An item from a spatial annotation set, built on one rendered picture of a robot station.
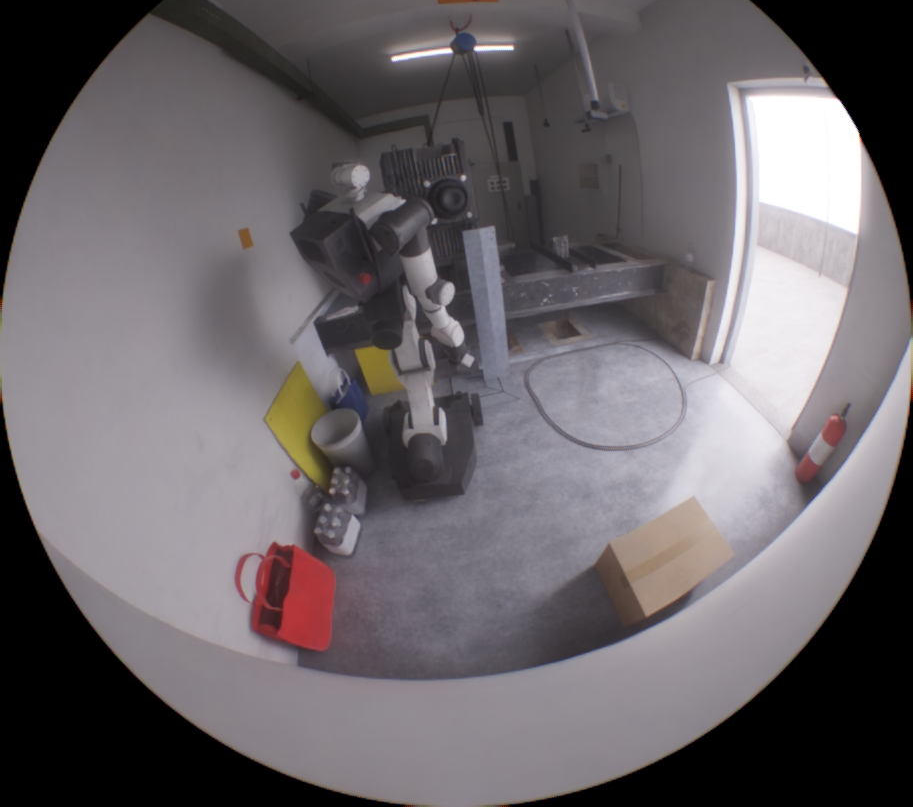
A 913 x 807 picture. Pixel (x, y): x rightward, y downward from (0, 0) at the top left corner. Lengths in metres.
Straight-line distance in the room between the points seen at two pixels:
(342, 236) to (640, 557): 1.36
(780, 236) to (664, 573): 8.84
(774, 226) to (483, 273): 8.60
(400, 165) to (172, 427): 1.65
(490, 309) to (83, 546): 2.11
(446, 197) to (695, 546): 2.01
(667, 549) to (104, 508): 1.65
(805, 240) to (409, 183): 8.70
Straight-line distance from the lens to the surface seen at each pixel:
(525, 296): 2.12
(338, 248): 0.84
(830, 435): 1.98
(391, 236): 0.74
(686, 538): 1.26
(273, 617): 1.29
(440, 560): 1.42
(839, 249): 8.77
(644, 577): 1.15
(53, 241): 1.01
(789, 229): 9.28
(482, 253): 1.78
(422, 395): 1.45
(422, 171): 1.87
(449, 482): 1.40
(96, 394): 0.96
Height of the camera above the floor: 1.31
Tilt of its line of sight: 30 degrees down
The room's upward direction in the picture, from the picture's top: 11 degrees counter-clockwise
